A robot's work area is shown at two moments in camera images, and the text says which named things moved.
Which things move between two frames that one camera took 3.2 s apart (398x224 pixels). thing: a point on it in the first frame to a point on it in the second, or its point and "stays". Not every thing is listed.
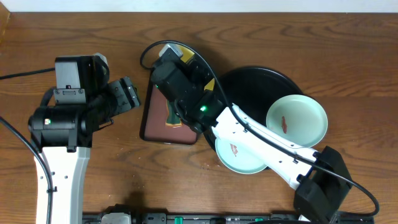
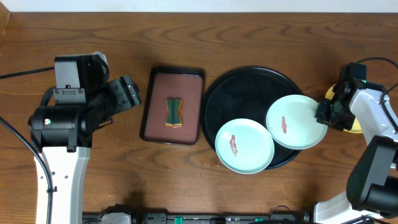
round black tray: x=252 y=91 stays
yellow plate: x=188 y=55 to x=356 y=127
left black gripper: x=128 y=92 stays
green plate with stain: x=299 y=121 stays
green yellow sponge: x=173 y=120 stays
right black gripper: x=199 y=66 to x=321 y=117
